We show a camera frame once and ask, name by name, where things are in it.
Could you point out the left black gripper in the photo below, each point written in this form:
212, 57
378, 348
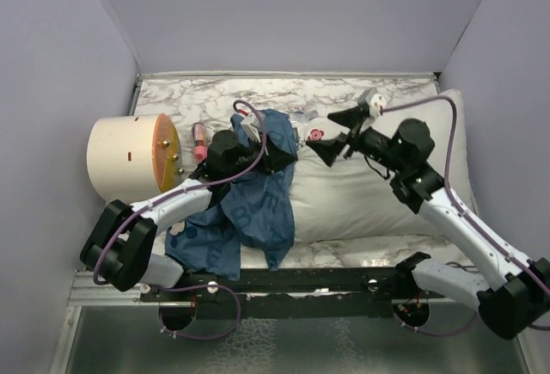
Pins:
274, 158

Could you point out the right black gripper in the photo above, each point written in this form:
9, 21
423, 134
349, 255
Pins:
328, 149

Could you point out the blue lettered pillowcase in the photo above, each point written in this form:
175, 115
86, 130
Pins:
255, 213

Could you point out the white pillow with red logo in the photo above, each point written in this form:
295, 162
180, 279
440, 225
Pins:
351, 200

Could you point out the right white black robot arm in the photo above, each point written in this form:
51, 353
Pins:
510, 291

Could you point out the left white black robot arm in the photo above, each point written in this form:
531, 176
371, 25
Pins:
119, 249

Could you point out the pink small bottle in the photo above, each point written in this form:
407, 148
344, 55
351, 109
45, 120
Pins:
199, 138

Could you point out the cream cylinder with orange lid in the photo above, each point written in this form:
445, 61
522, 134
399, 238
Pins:
133, 158

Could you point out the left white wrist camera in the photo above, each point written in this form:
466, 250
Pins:
251, 125

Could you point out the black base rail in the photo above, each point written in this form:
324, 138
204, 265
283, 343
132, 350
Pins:
292, 293

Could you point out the aluminium frame rail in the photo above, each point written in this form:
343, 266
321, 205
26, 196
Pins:
85, 293

